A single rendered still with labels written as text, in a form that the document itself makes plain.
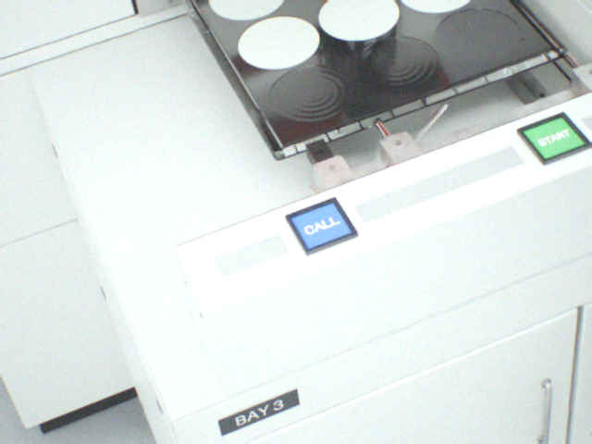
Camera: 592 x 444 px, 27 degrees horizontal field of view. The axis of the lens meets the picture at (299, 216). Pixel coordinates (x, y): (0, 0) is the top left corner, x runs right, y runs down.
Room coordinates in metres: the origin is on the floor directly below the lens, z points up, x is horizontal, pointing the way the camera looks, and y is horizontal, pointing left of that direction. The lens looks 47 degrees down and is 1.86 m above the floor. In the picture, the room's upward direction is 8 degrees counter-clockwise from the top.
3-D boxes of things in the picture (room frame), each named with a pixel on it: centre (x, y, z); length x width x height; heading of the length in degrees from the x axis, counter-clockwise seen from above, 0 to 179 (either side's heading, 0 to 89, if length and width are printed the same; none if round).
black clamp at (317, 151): (1.00, -0.03, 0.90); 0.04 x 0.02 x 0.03; 16
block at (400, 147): (0.97, -0.13, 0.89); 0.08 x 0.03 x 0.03; 16
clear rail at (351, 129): (1.06, -0.16, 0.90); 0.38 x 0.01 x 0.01; 106
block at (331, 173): (0.94, -0.05, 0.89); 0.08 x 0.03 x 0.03; 16
